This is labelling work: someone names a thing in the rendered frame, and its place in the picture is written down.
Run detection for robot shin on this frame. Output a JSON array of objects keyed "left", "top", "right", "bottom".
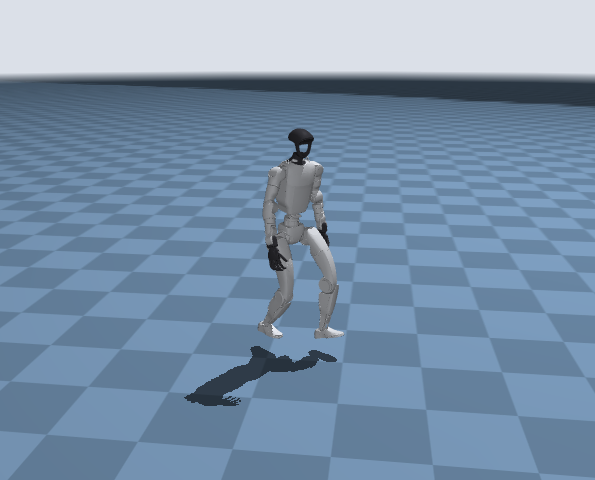
[
  {"left": 262, "top": 290, "right": 292, "bottom": 326},
  {"left": 319, "top": 284, "right": 339, "bottom": 331}
]

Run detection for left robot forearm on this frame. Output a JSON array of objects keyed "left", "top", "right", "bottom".
[{"left": 312, "top": 192, "right": 327, "bottom": 230}]

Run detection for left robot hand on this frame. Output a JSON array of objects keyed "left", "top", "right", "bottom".
[{"left": 317, "top": 223, "right": 330, "bottom": 247}]

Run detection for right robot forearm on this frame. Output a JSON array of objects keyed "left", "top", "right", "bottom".
[{"left": 262, "top": 200, "right": 277, "bottom": 245}]

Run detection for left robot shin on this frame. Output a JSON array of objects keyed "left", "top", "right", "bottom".
[{"left": 319, "top": 284, "right": 339, "bottom": 331}]

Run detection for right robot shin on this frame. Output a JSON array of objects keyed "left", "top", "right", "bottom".
[{"left": 262, "top": 290, "right": 292, "bottom": 326}]

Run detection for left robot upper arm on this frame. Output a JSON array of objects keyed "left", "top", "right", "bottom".
[{"left": 310, "top": 161, "right": 324, "bottom": 203}]

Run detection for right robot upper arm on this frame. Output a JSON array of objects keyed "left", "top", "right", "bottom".
[{"left": 263, "top": 165, "right": 287, "bottom": 213}]

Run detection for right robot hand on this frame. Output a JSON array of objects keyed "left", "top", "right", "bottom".
[{"left": 266, "top": 236, "right": 287, "bottom": 271}]

